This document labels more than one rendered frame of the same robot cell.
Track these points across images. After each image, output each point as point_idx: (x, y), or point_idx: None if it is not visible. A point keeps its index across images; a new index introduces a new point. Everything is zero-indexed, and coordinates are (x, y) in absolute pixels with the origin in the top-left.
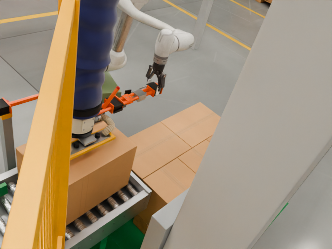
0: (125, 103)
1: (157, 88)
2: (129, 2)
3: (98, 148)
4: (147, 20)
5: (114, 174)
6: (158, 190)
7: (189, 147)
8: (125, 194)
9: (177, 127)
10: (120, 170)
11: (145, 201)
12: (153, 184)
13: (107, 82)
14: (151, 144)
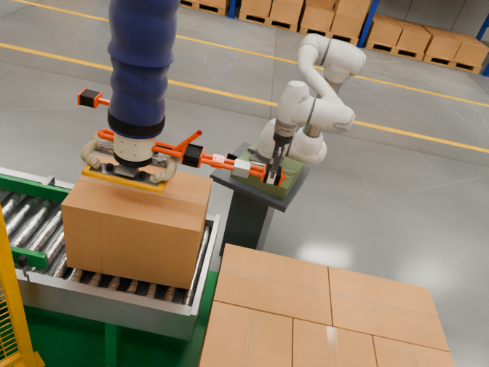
0: (207, 162)
1: (269, 171)
2: (308, 52)
3: (156, 203)
4: (310, 77)
5: (158, 250)
6: (213, 328)
7: (328, 322)
8: (173, 296)
9: (344, 288)
10: (169, 252)
11: (183, 323)
12: (217, 316)
13: (285, 172)
14: (279, 278)
